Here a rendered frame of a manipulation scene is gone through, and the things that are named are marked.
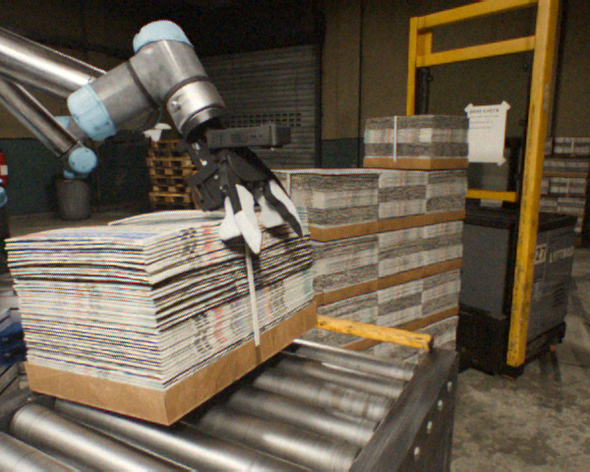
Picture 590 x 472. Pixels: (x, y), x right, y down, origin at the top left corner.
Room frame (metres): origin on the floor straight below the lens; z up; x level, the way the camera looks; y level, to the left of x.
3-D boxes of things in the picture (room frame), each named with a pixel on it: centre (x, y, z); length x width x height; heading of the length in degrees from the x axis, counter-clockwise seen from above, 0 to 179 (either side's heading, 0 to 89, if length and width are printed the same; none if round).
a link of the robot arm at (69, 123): (1.54, 0.72, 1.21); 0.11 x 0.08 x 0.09; 123
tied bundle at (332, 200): (1.84, -0.08, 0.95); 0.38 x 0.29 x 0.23; 40
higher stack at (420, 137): (2.21, -0.54, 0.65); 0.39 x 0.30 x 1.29; 39
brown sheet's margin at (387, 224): (2.03, -0.31, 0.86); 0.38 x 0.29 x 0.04; 38
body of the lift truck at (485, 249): (2.72, -1.16, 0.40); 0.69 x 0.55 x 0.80; 39
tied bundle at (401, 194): (2.03, -0.31, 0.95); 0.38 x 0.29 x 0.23; 38
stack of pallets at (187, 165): (8.37, 1.85, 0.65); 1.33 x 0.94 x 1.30; 155
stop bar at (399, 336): (0.90, -0.05, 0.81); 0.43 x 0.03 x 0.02; 61
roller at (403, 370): (0.84, 0.00, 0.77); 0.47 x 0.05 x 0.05; 61
